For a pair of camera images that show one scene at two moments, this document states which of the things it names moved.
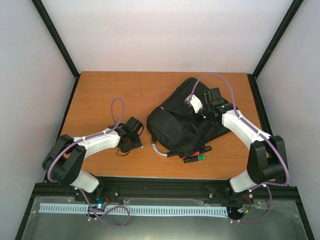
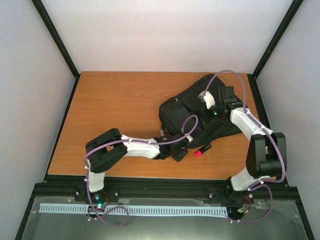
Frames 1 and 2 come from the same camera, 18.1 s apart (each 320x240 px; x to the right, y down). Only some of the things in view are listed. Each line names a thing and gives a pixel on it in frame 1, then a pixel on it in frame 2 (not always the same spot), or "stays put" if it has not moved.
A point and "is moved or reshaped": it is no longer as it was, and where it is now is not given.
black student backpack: x=174 y=127 is moved or reshaped
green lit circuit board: x=101 y=202 stays put
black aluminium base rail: x=165 y=188 stays put
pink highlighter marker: x=205 y=149 stays put
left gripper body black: x=133 y=143 → x=177 y=157
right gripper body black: x=197 y=120 → x=209 y=117
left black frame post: x=52 y=30 stays put
